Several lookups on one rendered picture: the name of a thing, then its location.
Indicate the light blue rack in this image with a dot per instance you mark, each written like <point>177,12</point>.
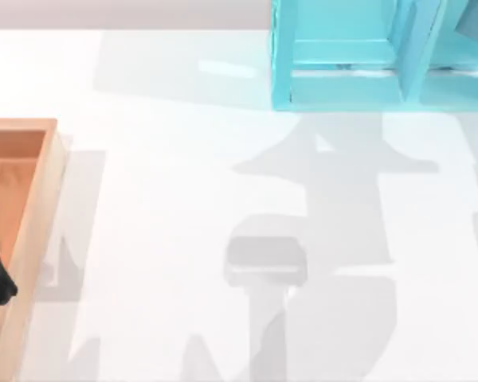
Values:
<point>342,91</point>

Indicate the shallow salmon-coloured box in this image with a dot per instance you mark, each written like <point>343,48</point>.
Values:
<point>32,191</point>

